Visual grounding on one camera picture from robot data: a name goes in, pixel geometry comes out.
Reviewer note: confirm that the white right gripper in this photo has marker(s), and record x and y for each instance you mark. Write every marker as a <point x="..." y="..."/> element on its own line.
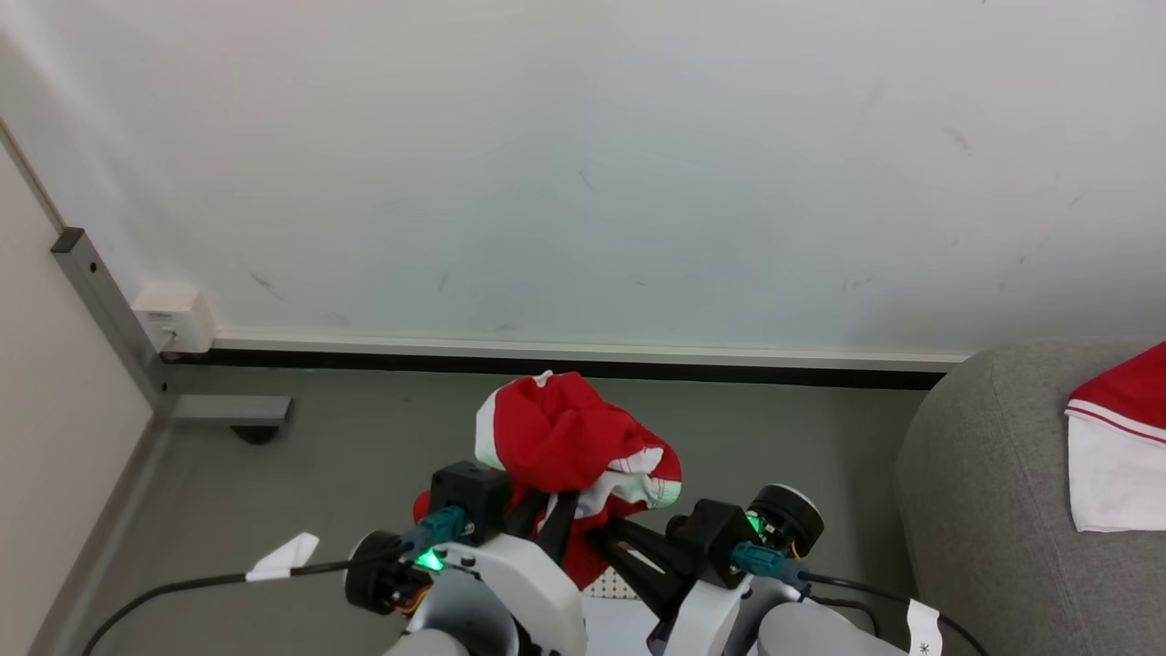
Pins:
<point x="710" y="620"/>

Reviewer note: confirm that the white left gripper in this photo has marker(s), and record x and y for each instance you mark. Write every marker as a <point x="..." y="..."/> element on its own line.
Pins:
<point x="537" y="592"/>

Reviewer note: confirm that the red garment with white panels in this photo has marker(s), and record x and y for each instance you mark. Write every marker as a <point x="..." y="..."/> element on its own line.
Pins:
<point x="556" y="428"/>

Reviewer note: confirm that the white garment with red trim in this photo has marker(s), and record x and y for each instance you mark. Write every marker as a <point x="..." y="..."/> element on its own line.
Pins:
<point x="1116" y="456"/>

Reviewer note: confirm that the white and grey left arm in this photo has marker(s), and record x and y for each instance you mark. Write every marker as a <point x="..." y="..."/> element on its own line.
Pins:
<point x="455" y="610"/>

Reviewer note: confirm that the white and grey right arm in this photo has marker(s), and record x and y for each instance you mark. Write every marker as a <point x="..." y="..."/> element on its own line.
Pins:
<point x="811" y="633"/>

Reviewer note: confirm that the grey fabric sofa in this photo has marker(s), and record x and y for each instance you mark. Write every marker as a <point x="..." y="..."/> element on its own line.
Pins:
<point x="993" y="474"/>

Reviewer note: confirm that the plain white garment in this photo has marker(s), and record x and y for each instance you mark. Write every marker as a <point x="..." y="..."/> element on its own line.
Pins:
<point x="615" y="629"/>

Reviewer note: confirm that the white baseboard strip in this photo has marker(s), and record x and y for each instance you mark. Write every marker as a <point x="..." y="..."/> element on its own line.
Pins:
<point x="592" y="351"/>

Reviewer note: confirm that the black caster foot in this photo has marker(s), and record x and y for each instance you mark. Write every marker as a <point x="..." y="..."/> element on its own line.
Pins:
<point x="255" y="435"/>

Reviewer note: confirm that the grey metal foot plate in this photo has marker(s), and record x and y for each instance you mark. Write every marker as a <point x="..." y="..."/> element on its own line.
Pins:
<point x="228" y="408"/>

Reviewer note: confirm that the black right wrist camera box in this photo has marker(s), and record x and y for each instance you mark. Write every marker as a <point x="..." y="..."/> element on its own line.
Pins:
<point x="715" y="538"/>

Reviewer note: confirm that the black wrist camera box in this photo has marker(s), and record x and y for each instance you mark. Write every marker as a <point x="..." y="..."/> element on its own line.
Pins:
<point x="469" y="497"/>
<point x="715" y="538"/>

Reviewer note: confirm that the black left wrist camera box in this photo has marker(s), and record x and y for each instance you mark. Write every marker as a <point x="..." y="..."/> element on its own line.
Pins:
<point x="469" y="497"/>

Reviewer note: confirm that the white wall box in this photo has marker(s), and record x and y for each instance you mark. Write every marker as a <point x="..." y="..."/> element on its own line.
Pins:
<point x="178" y="314"/>

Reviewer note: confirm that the grey metal frame post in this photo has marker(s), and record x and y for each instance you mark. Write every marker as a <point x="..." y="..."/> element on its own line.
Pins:
<point x="100" y="292"/>

